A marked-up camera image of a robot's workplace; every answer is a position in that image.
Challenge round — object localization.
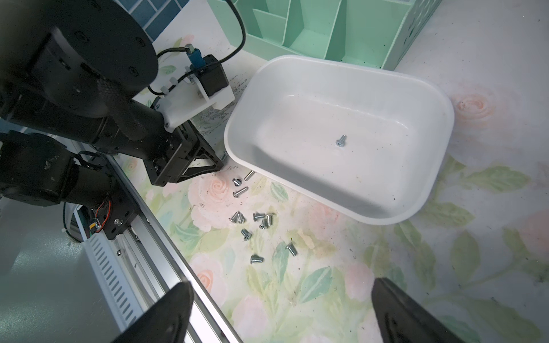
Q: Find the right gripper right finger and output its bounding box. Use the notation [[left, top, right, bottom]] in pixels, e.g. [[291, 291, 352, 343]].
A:
[[371, 278, 463, 343]]

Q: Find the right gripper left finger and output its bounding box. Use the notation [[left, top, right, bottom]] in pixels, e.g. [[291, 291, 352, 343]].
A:
[[113, 282, 194, 343]]

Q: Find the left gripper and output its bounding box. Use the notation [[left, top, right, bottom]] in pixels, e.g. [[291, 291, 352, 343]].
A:
[[144, 121, 224, 187]]

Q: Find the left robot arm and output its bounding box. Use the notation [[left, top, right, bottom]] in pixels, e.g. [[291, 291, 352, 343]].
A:
[[1, 1, 224, 207]]

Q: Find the white plastic storage box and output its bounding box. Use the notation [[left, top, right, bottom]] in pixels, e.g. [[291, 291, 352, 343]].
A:
[[224, 55, 455, 225]]

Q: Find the green plastic file organizer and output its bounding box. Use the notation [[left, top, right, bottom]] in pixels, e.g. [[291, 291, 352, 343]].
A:
[[208, 0, 440, 71]]

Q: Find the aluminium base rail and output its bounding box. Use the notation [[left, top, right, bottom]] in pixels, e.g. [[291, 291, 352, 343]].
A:
[[63, 153, 243, 343]]

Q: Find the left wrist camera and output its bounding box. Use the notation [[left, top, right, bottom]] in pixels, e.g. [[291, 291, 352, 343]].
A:
[[154, 44, 235, 133]]

